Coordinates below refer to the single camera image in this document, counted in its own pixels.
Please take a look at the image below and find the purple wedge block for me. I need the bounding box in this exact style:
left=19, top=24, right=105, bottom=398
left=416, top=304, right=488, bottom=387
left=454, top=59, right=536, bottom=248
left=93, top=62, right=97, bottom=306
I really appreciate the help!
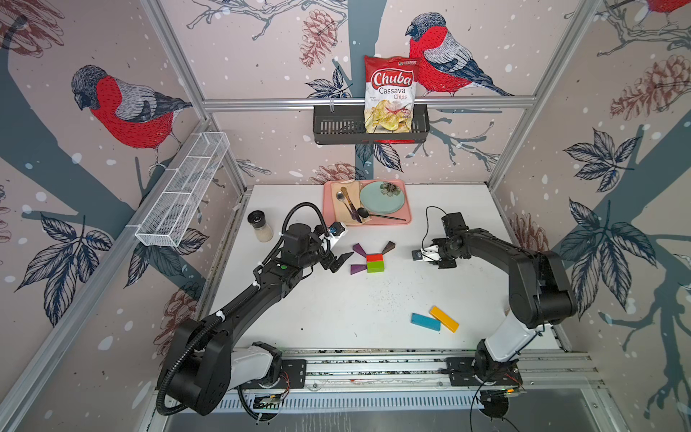
left=352, top=243, right=367, bottom=257
left=350, top=265, right=367, bottom=275

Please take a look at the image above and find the green rectangular block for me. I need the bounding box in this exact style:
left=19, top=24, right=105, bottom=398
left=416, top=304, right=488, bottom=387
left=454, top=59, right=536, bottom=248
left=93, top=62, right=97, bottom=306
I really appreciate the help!
left=366, top=261, right=385, bottom=273

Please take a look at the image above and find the dark brown wedge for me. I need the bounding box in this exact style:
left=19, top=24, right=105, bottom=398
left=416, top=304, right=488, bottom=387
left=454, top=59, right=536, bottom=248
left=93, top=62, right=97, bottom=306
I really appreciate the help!
left=381, top=241, right=396, bottom=255

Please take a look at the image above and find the yellow rectangular block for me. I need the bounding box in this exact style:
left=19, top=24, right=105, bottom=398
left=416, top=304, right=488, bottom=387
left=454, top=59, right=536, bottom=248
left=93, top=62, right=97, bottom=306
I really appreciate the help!
left=429, top=306, right=459, bottom=333

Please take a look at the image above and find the teal rectangular block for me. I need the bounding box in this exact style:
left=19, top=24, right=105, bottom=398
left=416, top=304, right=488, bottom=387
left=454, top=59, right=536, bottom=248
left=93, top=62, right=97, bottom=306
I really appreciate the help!
left=410, top=313, right=442, bottom=332

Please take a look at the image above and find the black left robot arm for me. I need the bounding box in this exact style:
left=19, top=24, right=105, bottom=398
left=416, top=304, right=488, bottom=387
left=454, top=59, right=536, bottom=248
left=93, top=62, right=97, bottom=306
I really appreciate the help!
left=156, top=221, right=347, bottom=416

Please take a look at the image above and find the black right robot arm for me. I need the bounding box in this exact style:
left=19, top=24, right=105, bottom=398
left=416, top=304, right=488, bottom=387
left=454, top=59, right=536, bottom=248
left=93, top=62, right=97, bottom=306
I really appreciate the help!
left=428, top=212, right=578, bottom=383

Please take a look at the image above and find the glass shaker black lid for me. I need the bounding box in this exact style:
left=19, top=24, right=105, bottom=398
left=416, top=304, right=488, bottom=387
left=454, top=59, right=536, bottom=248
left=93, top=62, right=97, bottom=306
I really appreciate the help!
left=248, top=210, right=274, bottom=243

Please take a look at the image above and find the black spoon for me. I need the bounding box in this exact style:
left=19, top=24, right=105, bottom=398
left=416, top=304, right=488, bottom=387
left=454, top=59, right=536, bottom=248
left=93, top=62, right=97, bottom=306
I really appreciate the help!
left=356, top=207, right=406, bottom=221

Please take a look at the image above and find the silver spoon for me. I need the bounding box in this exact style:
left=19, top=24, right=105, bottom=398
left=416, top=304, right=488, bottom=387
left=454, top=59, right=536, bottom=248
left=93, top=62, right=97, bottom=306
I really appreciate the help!
left=336, top=192, right=350, bottom=214

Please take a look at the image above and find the pink serving tray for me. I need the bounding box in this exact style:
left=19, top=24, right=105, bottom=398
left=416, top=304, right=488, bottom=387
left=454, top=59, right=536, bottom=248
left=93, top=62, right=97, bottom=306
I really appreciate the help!
left=322, top=180, right=412, bottom=227

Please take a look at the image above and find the beige cloth napkin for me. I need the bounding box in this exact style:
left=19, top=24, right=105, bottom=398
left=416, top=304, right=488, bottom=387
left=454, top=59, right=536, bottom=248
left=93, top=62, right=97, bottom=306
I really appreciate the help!
left=323, top=181, right=367, bottom=226

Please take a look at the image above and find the iridescent gold purple knife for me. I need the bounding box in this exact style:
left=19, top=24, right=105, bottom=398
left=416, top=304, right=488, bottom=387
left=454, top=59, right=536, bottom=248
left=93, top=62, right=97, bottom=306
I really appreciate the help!
left=340, top=186, right=363, bottom=223

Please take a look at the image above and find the mint green flower plate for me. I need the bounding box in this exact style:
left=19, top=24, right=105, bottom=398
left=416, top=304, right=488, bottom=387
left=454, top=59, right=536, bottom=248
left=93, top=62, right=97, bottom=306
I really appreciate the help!
left=359, top=182, right=406, bottom=215

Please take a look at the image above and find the Chuba cassava chips bag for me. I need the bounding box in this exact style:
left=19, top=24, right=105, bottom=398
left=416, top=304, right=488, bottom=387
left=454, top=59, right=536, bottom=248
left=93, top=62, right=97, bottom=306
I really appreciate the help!
left=365, top=56, right=419, bottom=131

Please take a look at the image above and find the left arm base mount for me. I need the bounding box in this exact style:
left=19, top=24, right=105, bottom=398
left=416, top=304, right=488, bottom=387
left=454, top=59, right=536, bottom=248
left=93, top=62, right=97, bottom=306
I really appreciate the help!
left=242, top=359, right=307, bottom=391

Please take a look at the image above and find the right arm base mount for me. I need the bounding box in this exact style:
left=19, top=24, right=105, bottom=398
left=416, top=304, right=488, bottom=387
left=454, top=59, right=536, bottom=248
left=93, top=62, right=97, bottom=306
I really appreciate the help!
left=442, top=356, right=523, bottom=388

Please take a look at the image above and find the black wire wall basket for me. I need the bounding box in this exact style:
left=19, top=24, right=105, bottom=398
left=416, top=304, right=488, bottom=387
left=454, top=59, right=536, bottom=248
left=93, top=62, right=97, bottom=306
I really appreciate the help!
left=312, top=104, right=430, bottom=145

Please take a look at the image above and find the white wire wall basket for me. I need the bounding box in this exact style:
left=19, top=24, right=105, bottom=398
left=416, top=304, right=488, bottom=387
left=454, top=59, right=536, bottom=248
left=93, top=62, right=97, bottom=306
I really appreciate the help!
left=135, top=131, right=230, bottom=248

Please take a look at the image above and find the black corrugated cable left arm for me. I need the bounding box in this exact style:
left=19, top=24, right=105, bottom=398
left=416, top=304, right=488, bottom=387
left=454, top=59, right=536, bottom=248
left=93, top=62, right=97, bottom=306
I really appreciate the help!
left=155, top=202, right=329, bottom=416

